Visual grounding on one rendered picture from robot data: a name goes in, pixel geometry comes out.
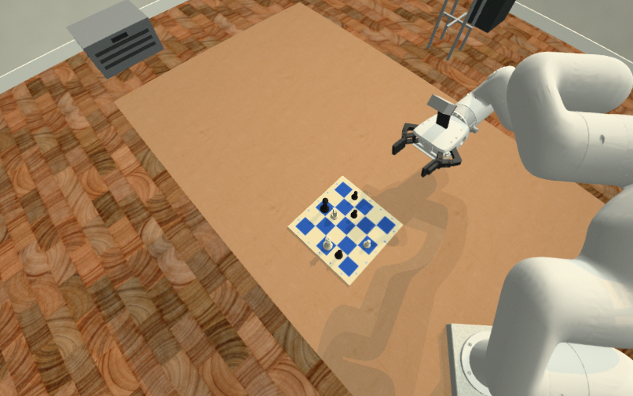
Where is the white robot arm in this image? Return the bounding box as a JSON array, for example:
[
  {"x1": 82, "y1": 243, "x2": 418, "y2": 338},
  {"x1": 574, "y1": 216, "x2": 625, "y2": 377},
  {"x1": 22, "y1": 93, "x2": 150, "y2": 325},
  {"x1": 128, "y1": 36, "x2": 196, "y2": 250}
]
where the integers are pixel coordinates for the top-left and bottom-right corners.
[{"x1": 427, "y1": 52, "x2": 633, "y2": 396}]

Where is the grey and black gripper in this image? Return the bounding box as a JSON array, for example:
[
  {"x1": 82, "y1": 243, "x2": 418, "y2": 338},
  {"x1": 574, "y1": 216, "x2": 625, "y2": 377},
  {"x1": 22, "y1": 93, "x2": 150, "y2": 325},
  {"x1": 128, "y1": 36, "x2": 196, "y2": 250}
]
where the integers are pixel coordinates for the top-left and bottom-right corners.
[{"x1": 392, "y1": 111, "x2": 470, "y2": 178}]

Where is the blue and cream chessboard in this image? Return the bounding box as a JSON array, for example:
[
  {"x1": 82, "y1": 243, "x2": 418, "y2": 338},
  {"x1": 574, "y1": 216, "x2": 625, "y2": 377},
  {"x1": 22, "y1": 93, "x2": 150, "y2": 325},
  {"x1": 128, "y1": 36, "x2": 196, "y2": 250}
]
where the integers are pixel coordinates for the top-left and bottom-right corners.
[{"x1": 288, "y1": 176, "x2": 403, "y2": 286}]

